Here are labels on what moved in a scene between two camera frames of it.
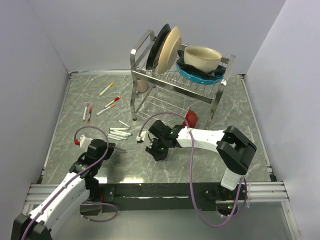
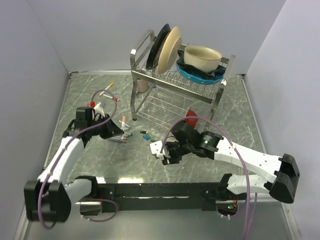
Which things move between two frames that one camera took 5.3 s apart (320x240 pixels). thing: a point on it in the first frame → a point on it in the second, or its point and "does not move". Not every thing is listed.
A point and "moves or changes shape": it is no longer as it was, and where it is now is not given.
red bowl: (191, 118) does not move
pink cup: (142, 85) does not move
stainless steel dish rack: (167, 97) does not move
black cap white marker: (124, 124) does not move
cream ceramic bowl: (204, 59) does not move
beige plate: (170, 50) does not move
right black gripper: (157, 155) → (169, 157)
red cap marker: (117, 98) moves or changes shape
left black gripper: (111, 146) → (112, 130)
